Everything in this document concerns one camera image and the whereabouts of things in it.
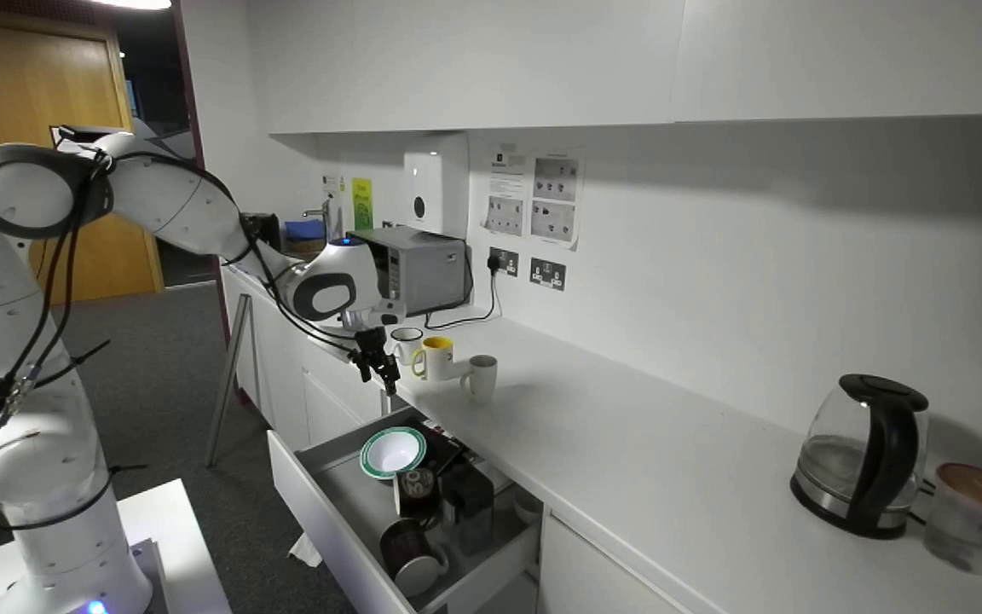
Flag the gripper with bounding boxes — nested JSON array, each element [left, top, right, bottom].
[[349, 327, 403, 398]]

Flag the yellow sign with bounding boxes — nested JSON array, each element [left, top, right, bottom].
[[350, 177, 375, 232]]

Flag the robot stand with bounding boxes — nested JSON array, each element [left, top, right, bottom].
[[0, 478, 233, 614]]

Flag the white mug yellow inside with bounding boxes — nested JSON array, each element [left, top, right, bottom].
[[410, 335, 456, 382]]

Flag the paper notices on wall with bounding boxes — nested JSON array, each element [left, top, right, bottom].
[[482, 148, 585, 252]]

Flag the tap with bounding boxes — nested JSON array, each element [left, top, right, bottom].
[[303, 200, 336, 245]]

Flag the plastic tub brown lid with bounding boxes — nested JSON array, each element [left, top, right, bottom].
[[922, 462, 982, 575]]

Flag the glass kettle black handle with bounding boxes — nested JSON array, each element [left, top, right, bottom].
[[789, 373, 932, 541]]

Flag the white wall cabinet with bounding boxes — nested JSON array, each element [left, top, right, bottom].
[[268, 0, 982, 136]]

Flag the white paper scrap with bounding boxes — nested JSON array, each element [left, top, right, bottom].
[[288, 532, 324, 569]]

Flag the white drawer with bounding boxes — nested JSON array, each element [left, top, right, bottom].
[[267, 404, 544, 614]]

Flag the white cabinet door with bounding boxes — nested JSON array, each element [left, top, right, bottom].
[[537, 510, 690, 614]]

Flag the black mug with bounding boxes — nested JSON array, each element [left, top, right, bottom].
[[394, 466, 442, 522]]

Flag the black appliance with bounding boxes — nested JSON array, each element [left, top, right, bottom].
[[242, 212, 282, 251]]

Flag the grey mug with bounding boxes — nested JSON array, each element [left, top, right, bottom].
[[459, 354, 500, 404]]

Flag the grey microwave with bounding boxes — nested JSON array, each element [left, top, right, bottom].
[[346, 226, 469, 317]]

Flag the wooden door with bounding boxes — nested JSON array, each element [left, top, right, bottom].
[[0, 12, 165, 305]]

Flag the white cup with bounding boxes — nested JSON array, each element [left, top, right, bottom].
[[511, 489, 544, 526]]

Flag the small white mug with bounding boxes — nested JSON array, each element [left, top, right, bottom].
[[390, 326, 425, 367]]

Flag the white paper towel dispenser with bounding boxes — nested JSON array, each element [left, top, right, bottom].
[[403, 134, 471, 240]]

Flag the dark mug white inside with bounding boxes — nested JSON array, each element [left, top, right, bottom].
[[378, 517, 452, 599]]

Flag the white bowl green rim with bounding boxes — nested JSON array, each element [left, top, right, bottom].
[[359, 426, 429, 481]]

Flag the black cable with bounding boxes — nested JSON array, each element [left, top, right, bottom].
[[424, 253, 503, 333]]

